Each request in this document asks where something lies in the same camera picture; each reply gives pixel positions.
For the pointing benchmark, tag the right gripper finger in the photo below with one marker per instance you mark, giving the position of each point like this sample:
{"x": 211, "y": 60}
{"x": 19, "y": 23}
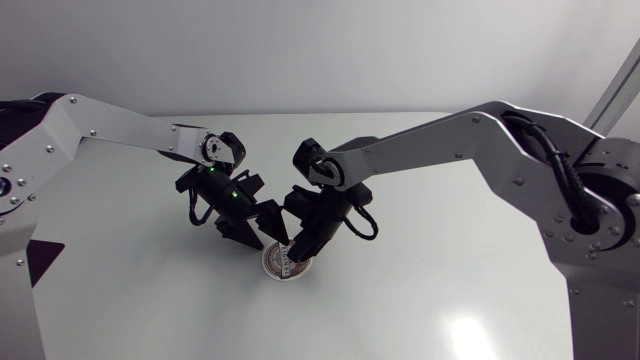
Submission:
{"x": 302, "y": 251}
{"x": 272, "y": 222}

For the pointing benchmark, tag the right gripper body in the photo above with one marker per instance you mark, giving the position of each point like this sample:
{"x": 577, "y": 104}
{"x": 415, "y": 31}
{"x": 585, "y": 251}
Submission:
{"x": 330, "y": 210}

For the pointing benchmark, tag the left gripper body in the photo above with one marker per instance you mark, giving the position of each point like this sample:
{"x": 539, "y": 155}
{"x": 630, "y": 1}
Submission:
{"x": 220, "y": 192}

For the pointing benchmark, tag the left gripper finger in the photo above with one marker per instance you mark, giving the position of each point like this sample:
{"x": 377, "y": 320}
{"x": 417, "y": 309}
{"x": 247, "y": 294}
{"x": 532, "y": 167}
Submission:
{"x": 242, "y": 235}

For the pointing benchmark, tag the round white coaster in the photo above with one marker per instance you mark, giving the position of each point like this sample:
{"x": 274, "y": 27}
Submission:
{"x": 276, "y": 262}

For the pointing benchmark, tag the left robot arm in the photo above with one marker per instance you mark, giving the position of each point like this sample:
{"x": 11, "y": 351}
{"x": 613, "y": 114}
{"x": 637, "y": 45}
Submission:
{"x": 125, "y": 125}

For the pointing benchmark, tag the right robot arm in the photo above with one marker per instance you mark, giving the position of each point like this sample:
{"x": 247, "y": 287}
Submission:
{"x": 450, "y": 145}

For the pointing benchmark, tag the dark mat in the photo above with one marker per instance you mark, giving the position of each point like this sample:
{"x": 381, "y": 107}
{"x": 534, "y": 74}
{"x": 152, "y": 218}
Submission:
{"x": 42, "y": 257}

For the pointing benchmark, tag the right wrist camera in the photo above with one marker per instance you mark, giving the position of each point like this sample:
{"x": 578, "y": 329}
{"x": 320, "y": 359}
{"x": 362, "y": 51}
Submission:
{"x": 300, "y": 202}

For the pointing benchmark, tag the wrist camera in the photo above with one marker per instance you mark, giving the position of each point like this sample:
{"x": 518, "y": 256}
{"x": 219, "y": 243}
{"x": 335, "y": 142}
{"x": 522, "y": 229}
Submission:
{"x": 250, "y": 184}
{"x": 300, "y": 202}

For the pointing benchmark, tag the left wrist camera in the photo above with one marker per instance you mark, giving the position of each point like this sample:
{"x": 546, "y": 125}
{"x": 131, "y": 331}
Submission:
{"x": 250, "y": 184}

